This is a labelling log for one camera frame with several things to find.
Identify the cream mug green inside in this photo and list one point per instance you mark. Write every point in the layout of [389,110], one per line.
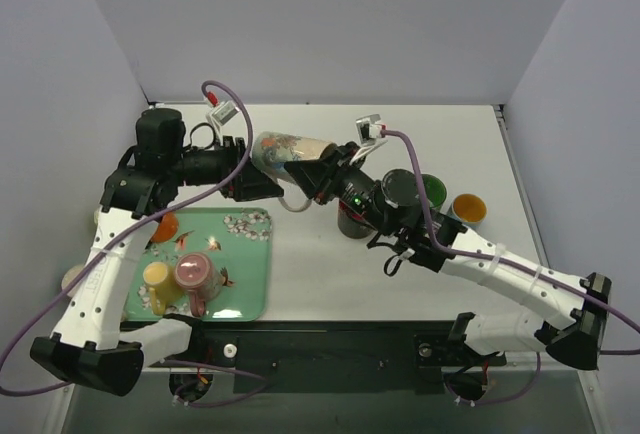
[436,191]

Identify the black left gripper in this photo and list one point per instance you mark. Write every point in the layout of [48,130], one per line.
[239,166]

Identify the beige brown mug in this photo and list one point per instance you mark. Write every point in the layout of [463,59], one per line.
[70,276]

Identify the cream seahorse mug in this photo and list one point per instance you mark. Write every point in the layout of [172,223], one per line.
[272,150]

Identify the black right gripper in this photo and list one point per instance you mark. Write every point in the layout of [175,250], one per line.
[332,172]

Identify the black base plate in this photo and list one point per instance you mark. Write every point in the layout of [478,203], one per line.
[334,357]

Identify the black mug red inside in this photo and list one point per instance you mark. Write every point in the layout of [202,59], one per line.
[350,225]

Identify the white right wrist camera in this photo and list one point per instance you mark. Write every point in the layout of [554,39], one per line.
[369,129]

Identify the orange mug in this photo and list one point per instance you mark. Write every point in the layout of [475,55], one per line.
[166,229]

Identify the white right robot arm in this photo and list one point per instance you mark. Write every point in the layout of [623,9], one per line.
[563,315]

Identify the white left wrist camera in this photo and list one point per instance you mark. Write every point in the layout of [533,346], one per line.
[220,114]

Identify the pink mug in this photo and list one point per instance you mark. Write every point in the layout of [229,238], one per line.
[197,276]

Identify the green floral tray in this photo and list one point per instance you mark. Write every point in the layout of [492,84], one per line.
[236,240]

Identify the blue mug yellow inside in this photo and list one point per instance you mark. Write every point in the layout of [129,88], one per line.
[469,209]

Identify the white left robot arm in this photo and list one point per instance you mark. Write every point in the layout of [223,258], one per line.
[87,347]

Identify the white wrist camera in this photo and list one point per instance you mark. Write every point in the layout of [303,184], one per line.
[369,129]
[220,114]

